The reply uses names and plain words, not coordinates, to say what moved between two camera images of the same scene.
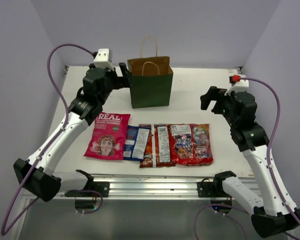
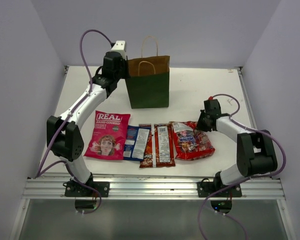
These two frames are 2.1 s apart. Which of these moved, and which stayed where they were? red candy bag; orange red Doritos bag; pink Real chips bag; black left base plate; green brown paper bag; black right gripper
Moved: black right gripper; red candy bag
Stayed: black left base plate; green brown paper bag; pink Real chips bag; orange red Doritos bag
